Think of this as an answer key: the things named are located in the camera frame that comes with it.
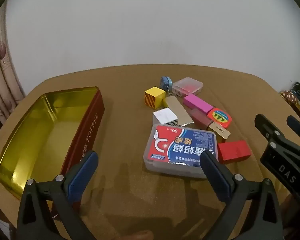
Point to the clear case with red-blue label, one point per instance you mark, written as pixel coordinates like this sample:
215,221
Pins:
180,145

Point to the beige wooden block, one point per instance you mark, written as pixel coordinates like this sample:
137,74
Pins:
218,130

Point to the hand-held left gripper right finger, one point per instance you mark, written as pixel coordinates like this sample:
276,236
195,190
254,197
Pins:
215,172

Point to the orange round tape measure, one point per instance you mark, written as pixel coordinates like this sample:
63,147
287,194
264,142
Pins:
220,117

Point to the maroon block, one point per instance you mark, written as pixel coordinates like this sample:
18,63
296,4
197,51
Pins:
201,117

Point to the red and gold tin box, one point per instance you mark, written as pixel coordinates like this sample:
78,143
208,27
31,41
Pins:
52,130

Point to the yellow striped cube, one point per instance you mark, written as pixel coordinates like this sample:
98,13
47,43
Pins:
155,97

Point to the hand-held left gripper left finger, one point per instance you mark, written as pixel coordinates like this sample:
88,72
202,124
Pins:
83,170

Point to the beige patterned curtain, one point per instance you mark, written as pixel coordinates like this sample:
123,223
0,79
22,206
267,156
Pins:
2,75

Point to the red wooden block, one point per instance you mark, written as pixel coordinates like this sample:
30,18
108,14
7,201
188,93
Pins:
233,151

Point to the pink block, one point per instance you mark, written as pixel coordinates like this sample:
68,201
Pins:
197,103

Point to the brown dotted box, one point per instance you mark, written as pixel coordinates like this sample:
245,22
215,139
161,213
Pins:
288,95

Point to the white box with chevron edge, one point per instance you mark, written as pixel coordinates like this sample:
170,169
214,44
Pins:
163,115

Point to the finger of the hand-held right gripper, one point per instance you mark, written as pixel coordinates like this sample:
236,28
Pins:
267,128
297,127

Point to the small clear plastic box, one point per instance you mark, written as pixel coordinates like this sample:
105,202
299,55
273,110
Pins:
187,86

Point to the small blue tape measure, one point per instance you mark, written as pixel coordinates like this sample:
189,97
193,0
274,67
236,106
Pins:
166,82

